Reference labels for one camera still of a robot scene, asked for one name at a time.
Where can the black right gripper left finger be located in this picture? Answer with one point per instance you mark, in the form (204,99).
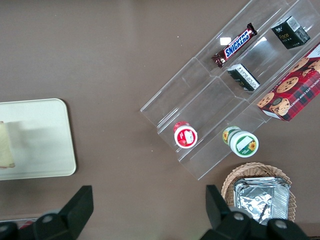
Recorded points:
(62,222)

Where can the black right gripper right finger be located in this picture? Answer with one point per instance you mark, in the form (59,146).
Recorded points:
(232,225)

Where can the triangle sandwich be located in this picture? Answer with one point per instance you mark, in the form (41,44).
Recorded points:
(5,145)

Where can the light wicker basket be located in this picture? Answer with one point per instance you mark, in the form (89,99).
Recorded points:
(250,170)

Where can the beige plastic tray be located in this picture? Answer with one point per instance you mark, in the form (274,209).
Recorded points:
(42,140)

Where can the stack of foil trays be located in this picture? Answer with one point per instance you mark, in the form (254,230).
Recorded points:
(260,197)

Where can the green lidded yogurt cup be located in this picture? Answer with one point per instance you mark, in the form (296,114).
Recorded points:
(243,143)

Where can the red lidded yogurt cup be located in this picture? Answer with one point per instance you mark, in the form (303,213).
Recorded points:
(185,136)

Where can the clear acrylic stepped shelf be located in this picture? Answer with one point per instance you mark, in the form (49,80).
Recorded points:
(207,100)

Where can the red chocolate chip cookie box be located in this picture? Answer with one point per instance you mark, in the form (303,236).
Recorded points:
(295,95)

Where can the small black carton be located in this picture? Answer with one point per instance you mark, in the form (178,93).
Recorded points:
(288,33)
(243,77)

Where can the Snickers chocolate bar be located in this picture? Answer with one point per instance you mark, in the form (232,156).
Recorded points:
(236,45)

